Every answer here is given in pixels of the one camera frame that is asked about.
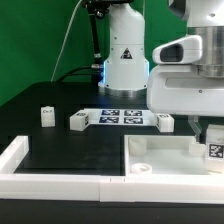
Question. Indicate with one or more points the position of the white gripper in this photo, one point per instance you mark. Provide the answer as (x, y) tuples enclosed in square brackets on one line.
[(179, 90)]

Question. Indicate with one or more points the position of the white square tabletop part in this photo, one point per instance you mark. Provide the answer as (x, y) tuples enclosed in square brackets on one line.
[(161, 154)]

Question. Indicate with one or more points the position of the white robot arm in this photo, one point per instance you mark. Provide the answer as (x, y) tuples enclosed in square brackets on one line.
[(126, 70)]

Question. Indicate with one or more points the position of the white U-shaped fence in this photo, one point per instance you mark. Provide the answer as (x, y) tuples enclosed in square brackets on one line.
[(207, 189)]

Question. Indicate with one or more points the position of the white marker tag sheet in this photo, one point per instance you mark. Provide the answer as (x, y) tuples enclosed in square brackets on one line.
[(122, 117)]

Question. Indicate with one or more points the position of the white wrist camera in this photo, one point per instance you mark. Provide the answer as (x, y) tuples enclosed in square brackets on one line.
[(185, 50)]

